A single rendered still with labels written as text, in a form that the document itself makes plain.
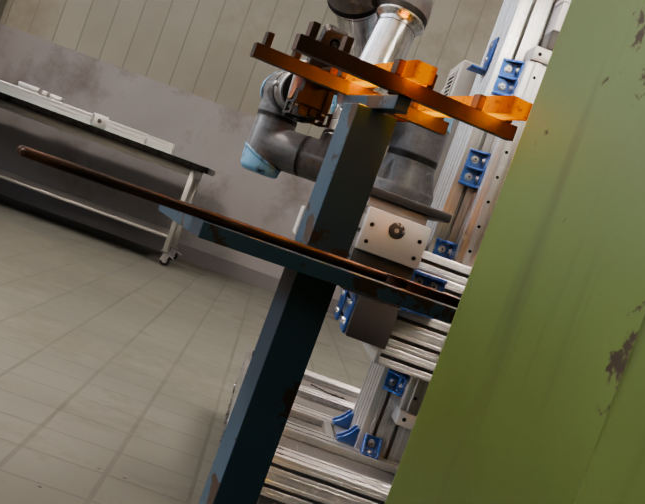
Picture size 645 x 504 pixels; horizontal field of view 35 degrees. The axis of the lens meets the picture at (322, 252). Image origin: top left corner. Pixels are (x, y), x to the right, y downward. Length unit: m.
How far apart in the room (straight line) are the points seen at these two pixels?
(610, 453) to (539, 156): 0.47
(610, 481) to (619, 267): 0.27
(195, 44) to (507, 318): 7.60
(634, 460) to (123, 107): 7.98
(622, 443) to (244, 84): 7.88
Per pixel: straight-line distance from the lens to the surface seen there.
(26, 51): 8.70
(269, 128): 1.82
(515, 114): 1.28
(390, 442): 2.49
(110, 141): 7.42
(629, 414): 0.64
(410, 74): 1.27
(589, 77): 1.03
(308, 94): 1.66
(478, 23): 8.67
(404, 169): 2.22
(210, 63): 8.48
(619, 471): 0.64
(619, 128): 0.95
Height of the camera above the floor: 0.72
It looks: 2 degrees down
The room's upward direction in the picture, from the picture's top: 20 degrees clockwise
